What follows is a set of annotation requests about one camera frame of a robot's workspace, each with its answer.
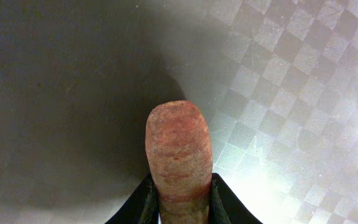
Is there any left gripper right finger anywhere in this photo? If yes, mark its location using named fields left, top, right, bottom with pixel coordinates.
left=208, top=173, right=262, bottom=224

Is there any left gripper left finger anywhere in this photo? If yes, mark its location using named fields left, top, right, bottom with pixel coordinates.
left=105, top=174, right=159, bottom=224

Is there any orange carrot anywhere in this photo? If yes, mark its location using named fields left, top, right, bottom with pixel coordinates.
left=145, top=100, right=213, bottom=223

